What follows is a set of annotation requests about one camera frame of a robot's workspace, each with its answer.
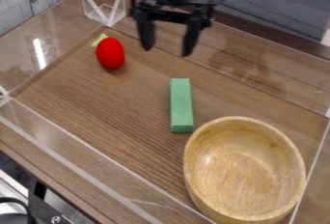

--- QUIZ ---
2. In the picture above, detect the black table clamp mount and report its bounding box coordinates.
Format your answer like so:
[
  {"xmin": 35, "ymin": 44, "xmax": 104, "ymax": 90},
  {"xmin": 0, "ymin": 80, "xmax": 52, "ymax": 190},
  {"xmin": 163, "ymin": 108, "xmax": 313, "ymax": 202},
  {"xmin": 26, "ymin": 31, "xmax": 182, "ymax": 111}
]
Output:
[{"xmin": 28, "ymin": 180, "xmax": 74, "ymax": 224}]

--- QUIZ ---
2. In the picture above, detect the green rectangular block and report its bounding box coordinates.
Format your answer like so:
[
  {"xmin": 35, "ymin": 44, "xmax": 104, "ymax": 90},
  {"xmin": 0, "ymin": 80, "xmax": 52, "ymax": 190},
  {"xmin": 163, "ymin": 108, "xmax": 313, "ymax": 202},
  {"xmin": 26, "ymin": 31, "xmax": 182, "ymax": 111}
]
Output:
[{"xmin": 170, "ymin": 78, "xmax": 194, "ymax": 133}]

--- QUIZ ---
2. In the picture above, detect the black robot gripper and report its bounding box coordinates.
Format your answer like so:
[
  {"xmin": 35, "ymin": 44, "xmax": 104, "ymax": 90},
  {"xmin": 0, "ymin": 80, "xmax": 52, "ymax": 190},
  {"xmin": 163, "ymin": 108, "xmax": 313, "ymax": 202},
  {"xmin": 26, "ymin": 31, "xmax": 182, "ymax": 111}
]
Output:
[{"xmin": 130, "ymin": 0, "xmax": 215, "ymax": 57}]

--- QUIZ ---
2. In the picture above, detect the clear acrylic corner bracket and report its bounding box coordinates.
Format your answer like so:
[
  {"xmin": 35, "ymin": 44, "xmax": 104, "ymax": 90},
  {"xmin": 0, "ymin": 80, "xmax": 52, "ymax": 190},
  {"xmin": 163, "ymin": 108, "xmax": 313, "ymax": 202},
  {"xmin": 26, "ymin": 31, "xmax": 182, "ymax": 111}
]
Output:
[{"xmin": 83, "ymin": 0, "xmax": 127, "ymax": 27}]

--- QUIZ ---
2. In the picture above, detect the black cable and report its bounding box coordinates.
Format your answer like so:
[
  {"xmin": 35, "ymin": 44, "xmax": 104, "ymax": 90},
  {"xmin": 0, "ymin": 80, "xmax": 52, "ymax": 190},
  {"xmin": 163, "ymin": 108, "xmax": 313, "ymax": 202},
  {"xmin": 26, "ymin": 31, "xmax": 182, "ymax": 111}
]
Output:
[{"xmin": 0, "ymin": 196, "xmax": 35, "ymax": 224}]

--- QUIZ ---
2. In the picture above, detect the wooden bowl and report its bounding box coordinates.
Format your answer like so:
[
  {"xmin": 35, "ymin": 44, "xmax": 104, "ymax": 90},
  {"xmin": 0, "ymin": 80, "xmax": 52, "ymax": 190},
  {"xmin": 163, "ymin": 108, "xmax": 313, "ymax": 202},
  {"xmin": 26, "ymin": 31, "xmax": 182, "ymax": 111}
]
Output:
[{"xmin": 183, "ymin": 116, "xmax": 306, "ymax": 224}]

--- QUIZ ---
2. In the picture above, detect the clear acrylic tray wall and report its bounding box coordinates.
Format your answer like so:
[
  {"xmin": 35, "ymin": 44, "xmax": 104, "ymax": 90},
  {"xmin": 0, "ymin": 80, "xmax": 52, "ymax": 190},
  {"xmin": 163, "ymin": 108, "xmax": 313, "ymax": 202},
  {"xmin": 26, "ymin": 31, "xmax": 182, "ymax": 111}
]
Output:
[{"xmin": 0, "ymin": 88, "xmax": 214, "ymax": 224}]

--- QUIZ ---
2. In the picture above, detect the red plush strawberry toy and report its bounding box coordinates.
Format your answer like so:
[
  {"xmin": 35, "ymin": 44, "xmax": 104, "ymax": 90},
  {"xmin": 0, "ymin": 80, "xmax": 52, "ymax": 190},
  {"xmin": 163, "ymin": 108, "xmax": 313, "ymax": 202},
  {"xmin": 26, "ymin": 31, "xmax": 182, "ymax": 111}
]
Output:
[{"xmin": 92, "ymin": 34, "xmax": 126, "ymax": 70}]

